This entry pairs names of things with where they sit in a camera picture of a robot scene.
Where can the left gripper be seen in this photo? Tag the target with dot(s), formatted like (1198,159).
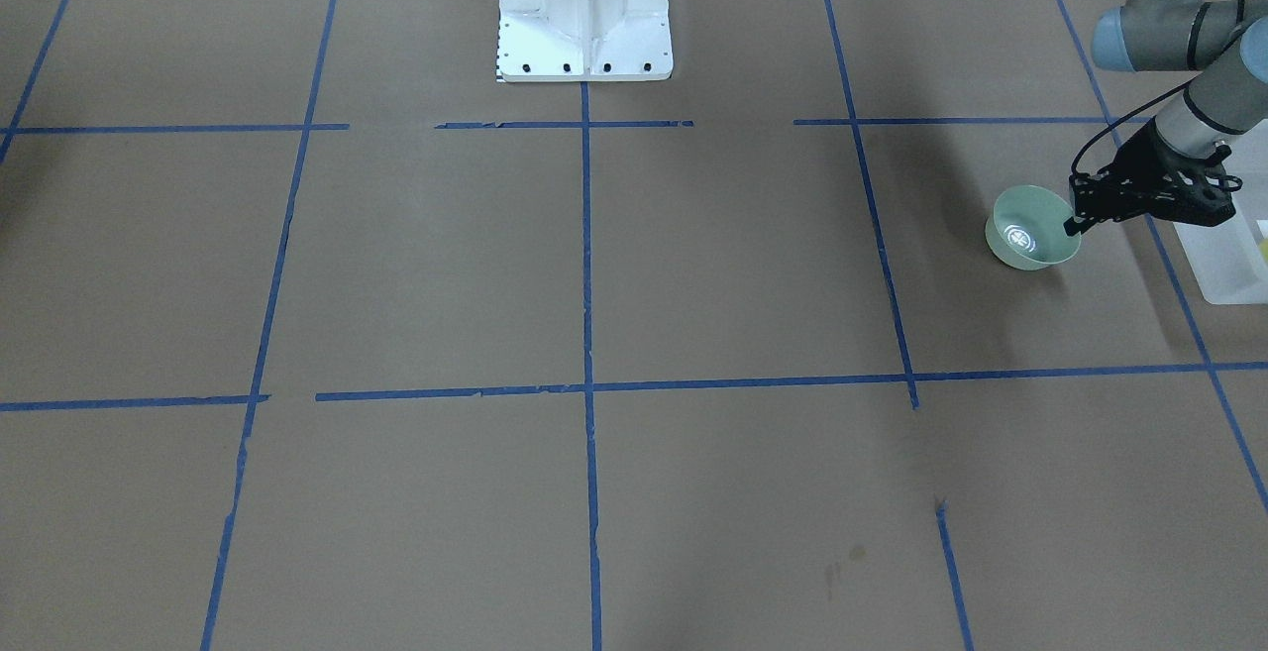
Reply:
(1142,163)

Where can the green ceramic bowl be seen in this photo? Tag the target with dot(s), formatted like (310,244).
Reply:
(1026,229)

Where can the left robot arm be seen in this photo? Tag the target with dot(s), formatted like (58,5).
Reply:
(1220,43)

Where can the clear plastic box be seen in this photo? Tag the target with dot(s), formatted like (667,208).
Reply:
(1228,261)

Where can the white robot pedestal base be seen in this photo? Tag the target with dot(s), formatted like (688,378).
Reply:
(584,41)

